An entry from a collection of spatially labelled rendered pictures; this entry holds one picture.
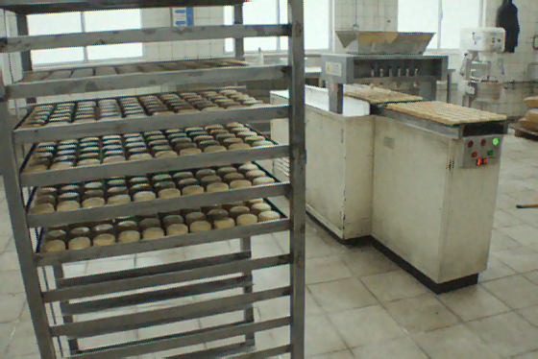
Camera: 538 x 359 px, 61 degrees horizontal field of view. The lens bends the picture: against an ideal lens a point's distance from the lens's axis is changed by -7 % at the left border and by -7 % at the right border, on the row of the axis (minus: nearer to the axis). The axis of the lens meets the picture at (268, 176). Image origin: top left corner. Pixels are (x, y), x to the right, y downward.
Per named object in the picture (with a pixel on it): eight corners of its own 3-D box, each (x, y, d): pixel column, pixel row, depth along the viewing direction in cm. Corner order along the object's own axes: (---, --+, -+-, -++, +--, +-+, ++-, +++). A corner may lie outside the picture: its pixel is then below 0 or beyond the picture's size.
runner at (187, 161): (296, 153, 116) (296, 140, 115) (301, 155, 113) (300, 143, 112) (10, 185, 96) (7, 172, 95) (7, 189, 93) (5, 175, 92)
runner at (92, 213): (296, 189, 118) (296, 178, 118) (301, 193, 116) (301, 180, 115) (16, 226, 98) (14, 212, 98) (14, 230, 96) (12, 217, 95)
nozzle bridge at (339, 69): (320, 107, 305) (320, 53, 295) (415, 102, 327) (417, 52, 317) (345, 116, 275) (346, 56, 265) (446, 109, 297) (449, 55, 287)
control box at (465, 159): (456, 166, 224) (459, 137, 220) (494, 161, 232) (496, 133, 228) (462, 168, 221) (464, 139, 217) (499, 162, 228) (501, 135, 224)
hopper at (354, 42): (333, 53, 295) (333, 31, 291) (408, 52, 313) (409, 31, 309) (356, 56, 269) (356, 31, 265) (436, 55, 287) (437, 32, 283)
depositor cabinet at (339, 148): (272, 191, 415) (270, 91, 391) (348, 181, 437) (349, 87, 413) (342, 252, 299) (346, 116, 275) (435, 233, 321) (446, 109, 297)
